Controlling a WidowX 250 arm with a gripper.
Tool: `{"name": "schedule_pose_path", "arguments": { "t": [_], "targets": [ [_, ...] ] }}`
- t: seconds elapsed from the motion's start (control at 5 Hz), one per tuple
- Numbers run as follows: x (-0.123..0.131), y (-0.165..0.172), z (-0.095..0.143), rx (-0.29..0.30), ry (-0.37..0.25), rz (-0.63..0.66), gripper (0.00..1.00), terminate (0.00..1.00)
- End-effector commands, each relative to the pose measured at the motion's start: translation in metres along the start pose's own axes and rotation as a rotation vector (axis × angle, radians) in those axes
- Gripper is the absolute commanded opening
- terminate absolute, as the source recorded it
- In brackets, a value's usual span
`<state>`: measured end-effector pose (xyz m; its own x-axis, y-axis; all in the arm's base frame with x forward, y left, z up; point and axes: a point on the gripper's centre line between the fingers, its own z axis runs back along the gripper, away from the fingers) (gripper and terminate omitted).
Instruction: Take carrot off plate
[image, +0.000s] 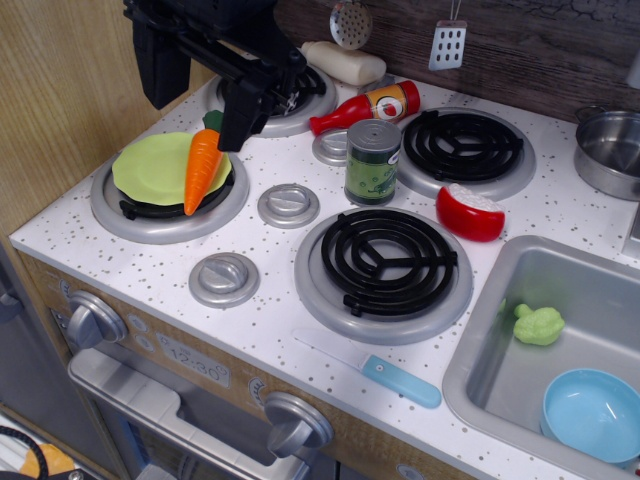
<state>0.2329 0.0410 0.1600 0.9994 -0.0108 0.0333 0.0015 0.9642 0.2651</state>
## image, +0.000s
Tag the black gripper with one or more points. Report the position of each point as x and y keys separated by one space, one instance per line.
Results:
x=235 y=44

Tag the orange toy carrot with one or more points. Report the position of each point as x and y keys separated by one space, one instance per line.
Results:
x=203 y=161

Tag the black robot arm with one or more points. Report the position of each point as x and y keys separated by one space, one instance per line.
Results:
x=152 y=12

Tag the light green plate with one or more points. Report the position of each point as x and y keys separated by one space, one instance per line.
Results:
x=153 y=169

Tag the back left stove burner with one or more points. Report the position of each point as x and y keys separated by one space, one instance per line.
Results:
x=315 y=96

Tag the stove burner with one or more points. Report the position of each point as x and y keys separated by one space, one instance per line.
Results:
x=480 y=151
x=383 y=276
x=105 y=199
x=315 y=96

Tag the front left stove burner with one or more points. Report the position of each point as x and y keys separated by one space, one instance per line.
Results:
x=105 y=199

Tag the back silver stovetop knob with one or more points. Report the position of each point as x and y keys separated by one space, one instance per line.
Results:
x=330 y=147

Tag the silver stovetop knob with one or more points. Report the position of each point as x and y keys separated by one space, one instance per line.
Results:
x=288 y=206
x=224 y=280
x=330 y=147

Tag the middle silver stovetop knob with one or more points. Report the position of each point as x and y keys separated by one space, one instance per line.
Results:
x=288 y=206

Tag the cream toy bottle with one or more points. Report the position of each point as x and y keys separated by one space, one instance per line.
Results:
x=352 y=67

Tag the hanging silver skimmer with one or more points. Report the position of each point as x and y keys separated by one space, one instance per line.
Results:
x=350 y=24

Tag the green label tin can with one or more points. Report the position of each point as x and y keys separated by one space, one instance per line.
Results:
x=373 y=149

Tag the front silver stovetop knob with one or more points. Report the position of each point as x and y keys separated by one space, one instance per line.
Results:
x=224 y=280

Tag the red ketchup bottle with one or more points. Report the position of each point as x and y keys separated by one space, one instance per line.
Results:
x=391 y=103

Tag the hanging silver spatula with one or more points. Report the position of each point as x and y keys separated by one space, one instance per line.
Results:
x=448 y=41

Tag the left oven dial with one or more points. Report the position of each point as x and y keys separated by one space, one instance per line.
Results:
x=93 y=321

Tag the oven dial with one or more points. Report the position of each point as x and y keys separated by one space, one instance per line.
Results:
x=93 y=321
x=296 y=424

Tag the front right stove burner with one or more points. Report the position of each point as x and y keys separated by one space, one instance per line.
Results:
x=383 y=276

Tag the oven clock display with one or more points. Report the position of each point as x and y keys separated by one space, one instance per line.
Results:
x=196 y=361

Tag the back right stove burner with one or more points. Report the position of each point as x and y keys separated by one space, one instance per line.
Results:
x=480 y=151

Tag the red toy cheese wedge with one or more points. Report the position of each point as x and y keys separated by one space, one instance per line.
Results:
x=469 y=215

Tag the right oven dial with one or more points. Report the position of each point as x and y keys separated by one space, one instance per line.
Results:
x=296 y=424

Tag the steel pot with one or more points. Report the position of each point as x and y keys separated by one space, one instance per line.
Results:
x=607 y=152

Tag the silver sink basin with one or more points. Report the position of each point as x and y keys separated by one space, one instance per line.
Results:
x=495 y=383

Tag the green toy broccoli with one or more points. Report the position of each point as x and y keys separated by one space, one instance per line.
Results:
x=540 y=327

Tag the light blue bowl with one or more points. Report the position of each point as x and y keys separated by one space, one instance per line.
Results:
x=595 y=413

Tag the oven door handle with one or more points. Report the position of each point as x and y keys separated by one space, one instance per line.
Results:
x=136 y=400

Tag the blue handled toy knife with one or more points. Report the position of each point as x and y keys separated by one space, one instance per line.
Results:
x=372 y=367

